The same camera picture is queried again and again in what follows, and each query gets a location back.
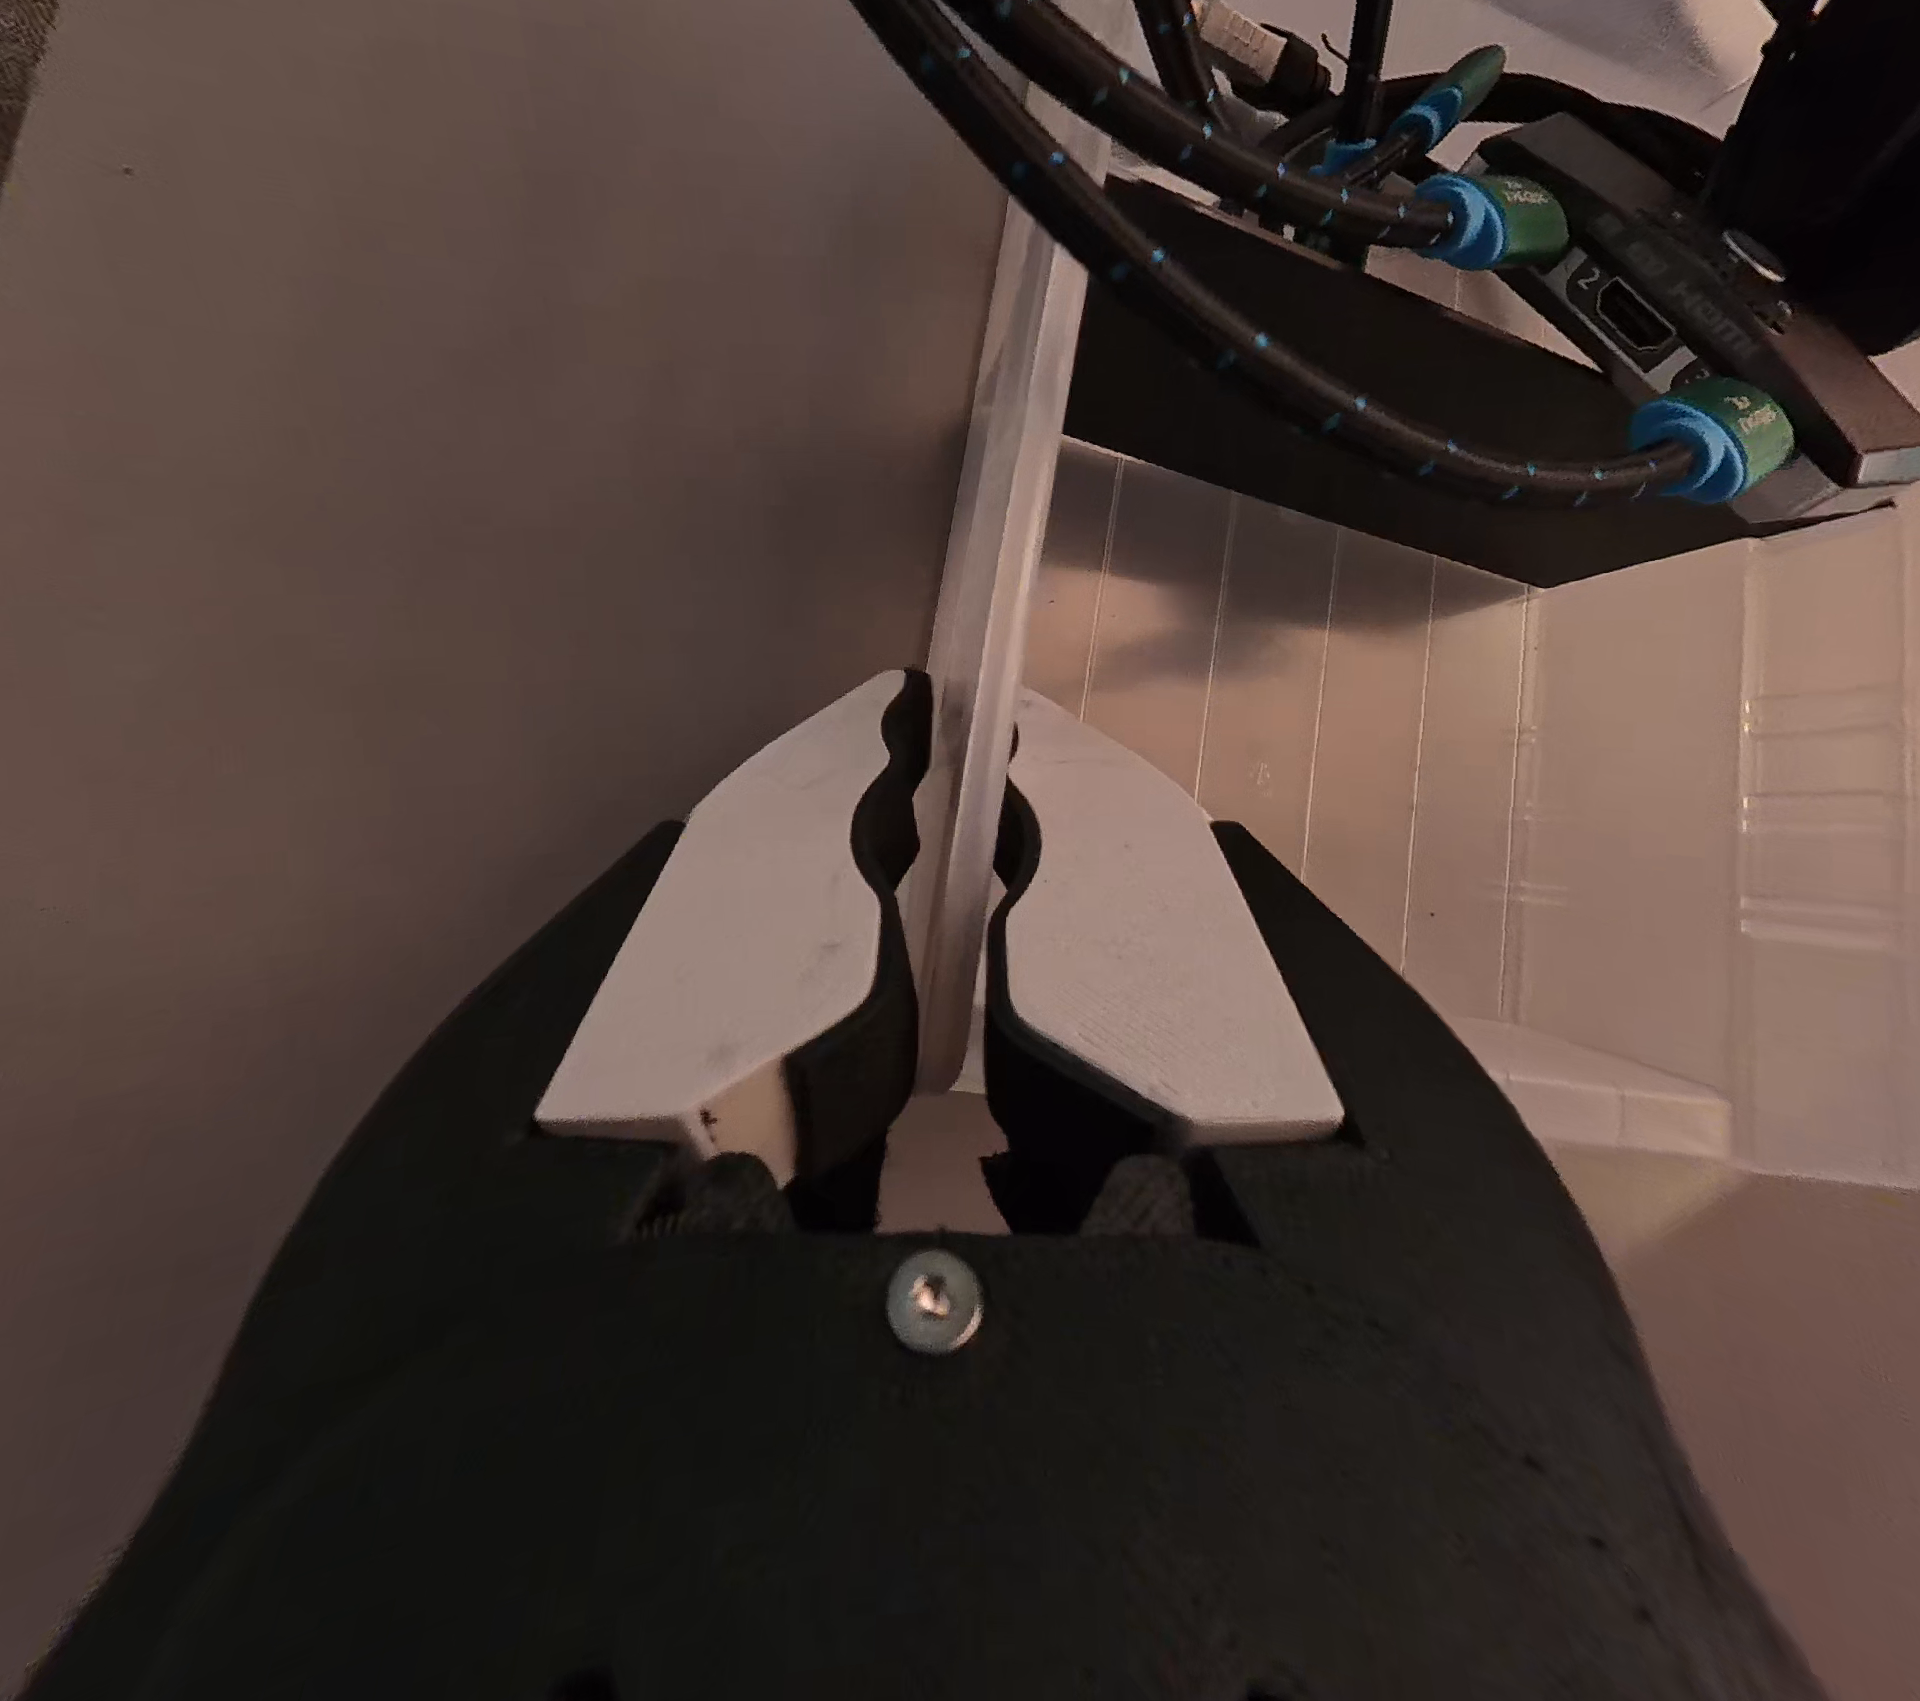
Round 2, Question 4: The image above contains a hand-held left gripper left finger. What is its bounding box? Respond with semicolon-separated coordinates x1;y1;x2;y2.
532;667;936;1193

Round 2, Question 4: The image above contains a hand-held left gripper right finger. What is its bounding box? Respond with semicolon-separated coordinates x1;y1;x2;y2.
985;688;1347;1193

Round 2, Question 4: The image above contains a clear acrylic box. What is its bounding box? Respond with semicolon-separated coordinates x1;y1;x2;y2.
915;0;1920;1202

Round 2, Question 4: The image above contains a dark grey hdmi switch box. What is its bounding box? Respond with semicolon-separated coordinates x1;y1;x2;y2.
1477;114;1920;528

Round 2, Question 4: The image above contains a black board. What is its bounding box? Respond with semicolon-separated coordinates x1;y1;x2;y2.
1056;180;1652;589

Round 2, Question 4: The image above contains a white cable plug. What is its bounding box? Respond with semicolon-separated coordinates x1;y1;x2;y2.
1202;0;1330;104

